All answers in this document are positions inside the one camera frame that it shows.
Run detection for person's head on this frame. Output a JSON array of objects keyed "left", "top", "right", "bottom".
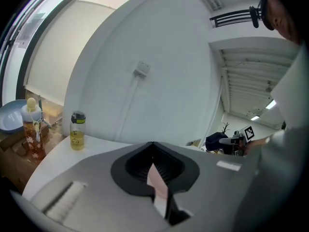
[{"left": 260, "top": 0, "right": 302, "bottom": 44}]

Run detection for big pink plate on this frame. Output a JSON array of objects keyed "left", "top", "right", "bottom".
[{"left": 146, "top": 163, "right": 169, "bottom": 215}]

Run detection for light blue plate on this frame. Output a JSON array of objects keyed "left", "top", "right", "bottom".
[{"left": 0, "top": 99, "right": 28, "bottom": 134}]

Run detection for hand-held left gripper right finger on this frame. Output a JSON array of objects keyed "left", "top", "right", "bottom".
[{"left": 153, "top": 141, "right": 263, "bottom": 232}]

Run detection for black window frame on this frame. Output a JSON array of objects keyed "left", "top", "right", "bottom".
[{"left": 0, "top": 0, "right": 133, "bottom": 111}]

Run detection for white wall switch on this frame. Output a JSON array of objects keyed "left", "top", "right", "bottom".
[{"left": 133, "top": 60, "right": 152, "bottom": 78}]

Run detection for dark blue cloth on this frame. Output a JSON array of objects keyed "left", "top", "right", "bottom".
[{"left": 205, "top": 131, "right": 229, "bottom": 152}]

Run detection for black head camera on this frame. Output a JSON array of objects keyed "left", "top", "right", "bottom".
[{"left": 248, "top": 5, "right": 263, "bottom": 29}]

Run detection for black straight railing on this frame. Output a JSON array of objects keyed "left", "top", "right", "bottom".
[{"left": 209, "top": 8, "right": 263, "bottom": 29}]

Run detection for brown cardboard box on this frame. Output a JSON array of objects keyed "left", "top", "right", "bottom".
[{"left": 0, "top": 129, "right": 63, "bottom": 193}]

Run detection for white wall cable conduit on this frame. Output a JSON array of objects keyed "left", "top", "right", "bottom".
[{"left": 115, "top": 76, "right": 140, "bottom": 141}]

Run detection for white and yellow cup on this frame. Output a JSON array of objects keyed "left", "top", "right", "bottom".
[{"left": 20, "top": 97, "right": 46, "bottom": 159}]

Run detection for yellow drink bottle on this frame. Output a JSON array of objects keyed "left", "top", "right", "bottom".
[{"left": 70, "top": 110, "right": 87, "bottom": 151}]

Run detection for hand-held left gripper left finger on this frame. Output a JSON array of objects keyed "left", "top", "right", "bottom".
[{"left": 23, "top": 141, "right": 167, "bottom": 232}]

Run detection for person's right forearm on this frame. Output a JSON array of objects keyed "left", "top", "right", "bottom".
[{"left": 245, "top": 137, "right": 272, "bottom": 152}]

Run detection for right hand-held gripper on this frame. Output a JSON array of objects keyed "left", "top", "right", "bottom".
[{"left": 218, "top": 125, "right": 255, "bottom": 156}]

